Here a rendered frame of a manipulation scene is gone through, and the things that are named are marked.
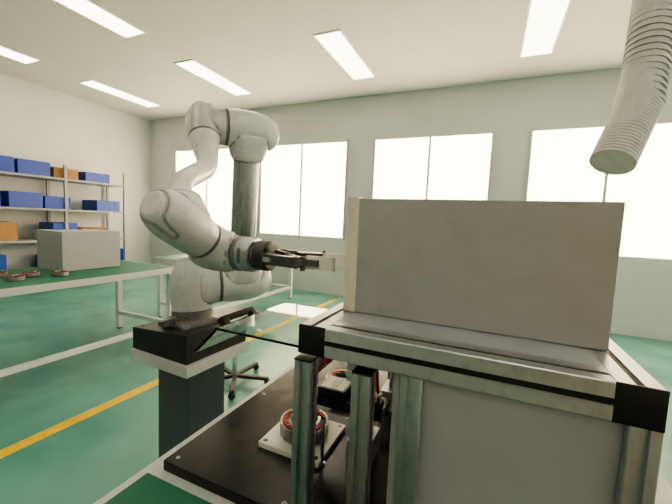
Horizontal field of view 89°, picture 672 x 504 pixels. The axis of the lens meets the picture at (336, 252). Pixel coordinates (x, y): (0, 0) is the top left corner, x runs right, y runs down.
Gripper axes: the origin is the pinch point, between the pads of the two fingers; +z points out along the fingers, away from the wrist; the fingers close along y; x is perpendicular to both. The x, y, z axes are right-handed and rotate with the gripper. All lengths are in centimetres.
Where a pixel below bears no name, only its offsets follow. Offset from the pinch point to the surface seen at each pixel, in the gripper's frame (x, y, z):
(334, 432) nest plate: -40.1, 0.5, 2.7
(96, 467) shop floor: -118, -30, -138
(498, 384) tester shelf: -9.8, 25.7, 34.7
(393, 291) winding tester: -2.1, 14.5, 18.3
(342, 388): -26.2, 5.5, 6.2
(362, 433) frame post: -22.2, 24.2, 17.2
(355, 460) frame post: -27.3, 23.6, 16.1
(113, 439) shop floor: -118, -47, -152
